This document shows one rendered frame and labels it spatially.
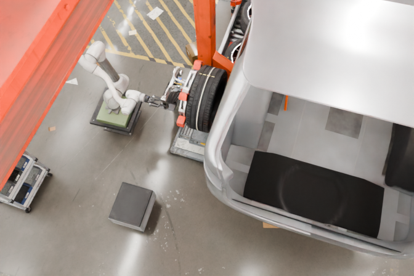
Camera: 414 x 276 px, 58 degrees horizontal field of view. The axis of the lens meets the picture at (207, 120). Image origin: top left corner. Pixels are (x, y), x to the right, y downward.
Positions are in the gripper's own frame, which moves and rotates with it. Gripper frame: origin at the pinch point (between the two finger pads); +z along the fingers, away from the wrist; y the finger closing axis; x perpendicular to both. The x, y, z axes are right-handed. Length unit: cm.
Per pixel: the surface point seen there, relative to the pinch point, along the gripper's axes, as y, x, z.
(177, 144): 10, -75, 10
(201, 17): -63, 66, 22
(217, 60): -68, 0, 35
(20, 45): 114, 240, 32
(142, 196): 86, -49, 2
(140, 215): 104, -49, 9
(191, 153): 15, -75, 30
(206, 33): -64, 45, 26
